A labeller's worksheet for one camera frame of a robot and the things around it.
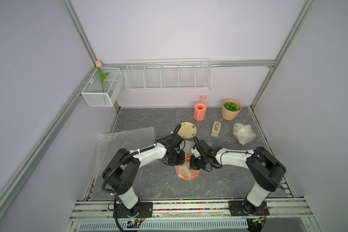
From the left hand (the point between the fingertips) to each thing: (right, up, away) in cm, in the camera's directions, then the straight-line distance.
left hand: (184, 164), depth 85 cm
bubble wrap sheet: (+2, +9, +9) cm, 13 cm away
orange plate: (+1, -5, -1) cm, 5 cm away
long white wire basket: (-11, +58, +13) cm, 60 cm away
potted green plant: (+34, +34, +18) cm, 51 cm away
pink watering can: (+12, +34, +21) cm, 42 cm away
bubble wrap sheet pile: (-53, +10, +14) cm, 55 cm away
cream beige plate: (+3, +19, +21) cm, 28 cm away
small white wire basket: (-51, +47, +4) cm, 69 cm away
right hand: (+1, -2, +3) cm, 4 cm away
